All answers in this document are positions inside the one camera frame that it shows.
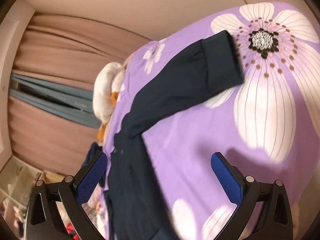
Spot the dark navy jacket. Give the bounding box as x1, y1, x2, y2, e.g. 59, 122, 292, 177
104, 30, 244, 239

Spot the folded navy clothes stack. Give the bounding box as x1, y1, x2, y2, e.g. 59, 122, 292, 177
81, 142, 106, 187

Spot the red garment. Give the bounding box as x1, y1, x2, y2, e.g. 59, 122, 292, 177
66, 222, 80, 240

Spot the plaid grey white cloth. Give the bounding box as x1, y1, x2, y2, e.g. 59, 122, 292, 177
82, 185, 105, 224

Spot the purple floral bed sheet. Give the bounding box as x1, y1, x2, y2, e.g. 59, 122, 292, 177
101, 0, 320, 240

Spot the white plush duck toy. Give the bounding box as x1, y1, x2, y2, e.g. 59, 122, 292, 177
92, 62, 125, 145

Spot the pink curtain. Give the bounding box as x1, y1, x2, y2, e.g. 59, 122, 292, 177
8, 14, 149, 175

